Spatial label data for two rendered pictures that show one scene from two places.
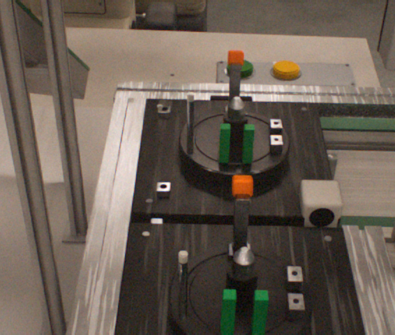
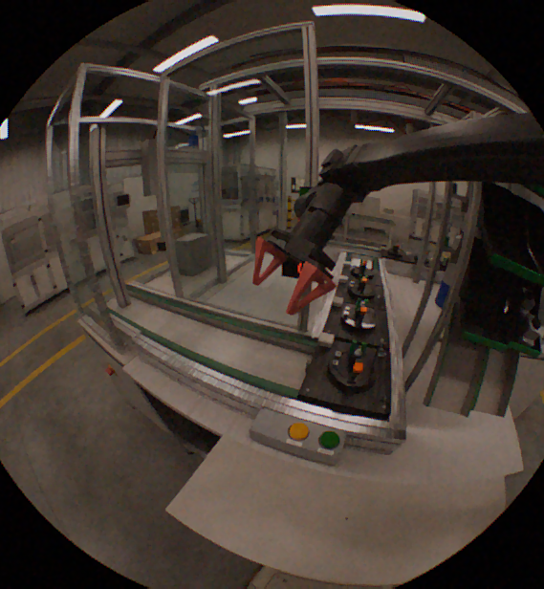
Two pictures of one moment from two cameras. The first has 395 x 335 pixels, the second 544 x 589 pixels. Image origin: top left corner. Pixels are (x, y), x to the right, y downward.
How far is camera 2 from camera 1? 1.14 m
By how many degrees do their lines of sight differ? 110
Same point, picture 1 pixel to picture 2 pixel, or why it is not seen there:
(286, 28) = not seen: outside the picture
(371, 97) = (260, 395)
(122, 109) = (401, 414)
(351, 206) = (302, 361)
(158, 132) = (384, 387)
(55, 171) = (416, 429)
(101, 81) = (397, 512)
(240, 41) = (269, 553)
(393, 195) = (282, 361)
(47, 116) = (426, 473)
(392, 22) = not seen: hidden behind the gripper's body
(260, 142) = (342, 362)
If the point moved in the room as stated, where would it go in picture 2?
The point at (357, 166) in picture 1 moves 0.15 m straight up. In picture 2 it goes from (287, 379) to (289, 340)
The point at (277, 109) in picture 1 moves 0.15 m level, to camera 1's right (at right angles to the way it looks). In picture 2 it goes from (322, 393) to (266, 377)
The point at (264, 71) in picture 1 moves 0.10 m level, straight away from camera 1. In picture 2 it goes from (312, 437) to (292, 475)
